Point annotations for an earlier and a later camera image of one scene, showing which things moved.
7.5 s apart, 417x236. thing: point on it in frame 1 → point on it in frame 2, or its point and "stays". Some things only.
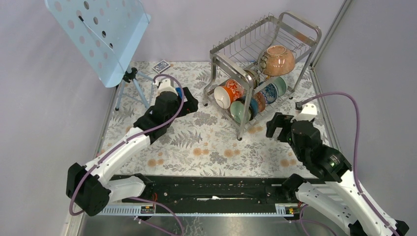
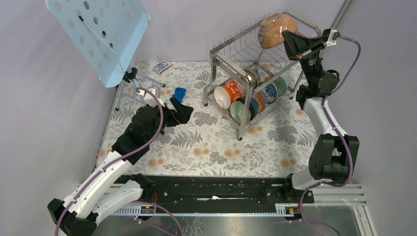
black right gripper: (279, 120) → (295, 44)
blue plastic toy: (179, 91) stays
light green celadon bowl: (237, 109) stays
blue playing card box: (161, 66) stays
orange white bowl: (232, 91) stays
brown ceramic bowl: (277, 61) → (270, 32)
